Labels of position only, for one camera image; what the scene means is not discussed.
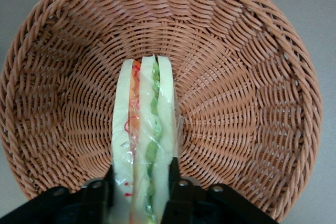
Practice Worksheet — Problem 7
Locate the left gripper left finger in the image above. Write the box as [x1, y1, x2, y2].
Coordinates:
[78, 165, 116, 224]

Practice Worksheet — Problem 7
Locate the triangle sandwich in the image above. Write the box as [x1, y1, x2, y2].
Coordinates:
[103, 54, 182, 224]

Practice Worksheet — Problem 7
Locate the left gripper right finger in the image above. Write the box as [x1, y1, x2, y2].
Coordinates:
[159, 155, 208, 224]

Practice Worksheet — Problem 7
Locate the brown round wicker basket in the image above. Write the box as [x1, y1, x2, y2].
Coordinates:
[0, 0, 323, 222]

